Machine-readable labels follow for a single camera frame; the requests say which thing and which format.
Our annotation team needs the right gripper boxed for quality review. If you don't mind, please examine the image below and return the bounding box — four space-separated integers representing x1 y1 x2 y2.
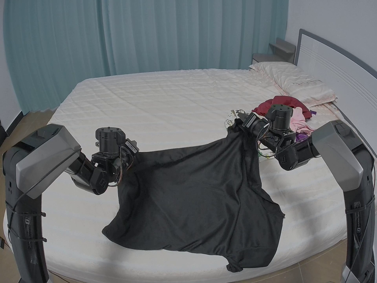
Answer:
238 112 270 135

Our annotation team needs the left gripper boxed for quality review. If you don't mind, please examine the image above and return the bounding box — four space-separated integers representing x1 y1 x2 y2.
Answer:
120 139 140 162

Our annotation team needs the black T-shirt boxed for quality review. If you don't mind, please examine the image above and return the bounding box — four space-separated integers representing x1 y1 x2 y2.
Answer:
102 117 286 272

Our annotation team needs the pile of clothes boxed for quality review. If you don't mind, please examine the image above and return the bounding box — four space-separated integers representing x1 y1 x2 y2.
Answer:
225 96 318 143

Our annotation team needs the bed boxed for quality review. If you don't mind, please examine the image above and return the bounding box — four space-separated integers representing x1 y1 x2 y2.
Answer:
1 28 377 280

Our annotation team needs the cream pillow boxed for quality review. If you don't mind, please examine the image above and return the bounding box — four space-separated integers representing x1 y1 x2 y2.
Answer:
249 61 339 107

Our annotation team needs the grey bedside table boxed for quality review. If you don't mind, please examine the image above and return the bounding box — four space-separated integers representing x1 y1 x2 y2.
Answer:
252 38 296 67

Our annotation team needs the blue-green curtain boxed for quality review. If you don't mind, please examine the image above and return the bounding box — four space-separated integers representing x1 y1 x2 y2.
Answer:
102 0 290 76
4 0 116 113

